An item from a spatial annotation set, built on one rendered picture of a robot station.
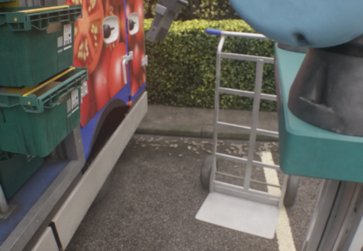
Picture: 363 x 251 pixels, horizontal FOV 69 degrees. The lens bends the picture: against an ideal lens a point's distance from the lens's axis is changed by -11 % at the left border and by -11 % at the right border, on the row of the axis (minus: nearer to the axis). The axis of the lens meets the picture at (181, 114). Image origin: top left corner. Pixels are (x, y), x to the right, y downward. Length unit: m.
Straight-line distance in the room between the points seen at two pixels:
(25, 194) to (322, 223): 1.22
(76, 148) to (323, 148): 1.36
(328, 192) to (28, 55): 1.02
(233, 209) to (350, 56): 1.95
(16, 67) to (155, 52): 2.65
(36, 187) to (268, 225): 1.50
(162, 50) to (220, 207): 2.06
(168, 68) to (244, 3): 3.40
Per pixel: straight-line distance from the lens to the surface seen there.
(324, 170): 0.36
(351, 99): 0.34
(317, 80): 0.36
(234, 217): 2.15
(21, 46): 1.02
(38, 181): 1.52
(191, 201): 2.26
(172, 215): 2.15
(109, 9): 1.96
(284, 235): 2.09
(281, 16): 0.21
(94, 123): 1.77
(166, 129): 3.17
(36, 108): 1.05
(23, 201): 1.41
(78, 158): 1.60
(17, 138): 1.18
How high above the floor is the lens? 1.46
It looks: 23 degrees down
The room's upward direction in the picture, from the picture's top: straight up
